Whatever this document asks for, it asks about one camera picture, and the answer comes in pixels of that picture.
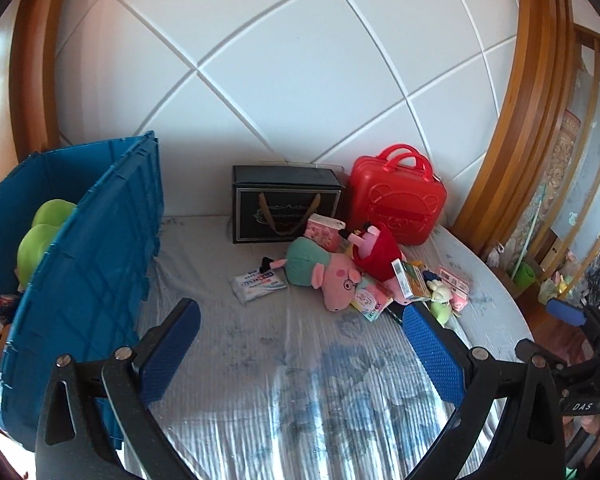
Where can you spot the green cup on floor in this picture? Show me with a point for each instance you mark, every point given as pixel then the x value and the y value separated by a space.
pixel 524 276

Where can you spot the pink white flat box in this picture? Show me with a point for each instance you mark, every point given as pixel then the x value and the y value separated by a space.
pixel 459 289

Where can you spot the red dress pig plush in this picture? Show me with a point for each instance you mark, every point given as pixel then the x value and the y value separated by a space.
pixel 373 252

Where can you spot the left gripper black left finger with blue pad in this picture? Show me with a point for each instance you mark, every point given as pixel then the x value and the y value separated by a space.
pixel 72 442

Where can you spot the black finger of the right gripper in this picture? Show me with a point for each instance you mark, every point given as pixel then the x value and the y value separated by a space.
pixel 565 312

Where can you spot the patterned bed sheet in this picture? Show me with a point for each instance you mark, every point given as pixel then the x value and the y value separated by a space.
pixel 278 387

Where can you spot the small white green plush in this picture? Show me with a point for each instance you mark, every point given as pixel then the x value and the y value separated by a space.
pixel 440 301

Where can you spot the colourful small tissue pack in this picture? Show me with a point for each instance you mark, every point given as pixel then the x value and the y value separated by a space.
pixel 371 298

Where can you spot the pink floral tissue box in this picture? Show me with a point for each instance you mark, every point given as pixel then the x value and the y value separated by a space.
pixel 324 231

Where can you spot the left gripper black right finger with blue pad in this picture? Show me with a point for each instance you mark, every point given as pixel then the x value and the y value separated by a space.
pixel 528 442

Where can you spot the green plush toy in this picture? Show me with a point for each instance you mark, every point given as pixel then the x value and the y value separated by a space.
pixel 46 224

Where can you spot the white wet wipes pack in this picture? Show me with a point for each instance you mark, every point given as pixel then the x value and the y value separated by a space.
pixel 255 284

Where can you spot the black gift bag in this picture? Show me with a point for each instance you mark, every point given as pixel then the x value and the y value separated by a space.
pixel 273 203

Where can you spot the teal dress pig plush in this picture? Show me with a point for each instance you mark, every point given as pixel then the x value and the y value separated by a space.
pixel 307 264

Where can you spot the red plastic suitcase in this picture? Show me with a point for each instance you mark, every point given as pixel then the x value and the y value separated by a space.
pixel 397 189

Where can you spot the blue plastic crate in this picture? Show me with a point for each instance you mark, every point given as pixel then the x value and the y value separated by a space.
pixel 84 297

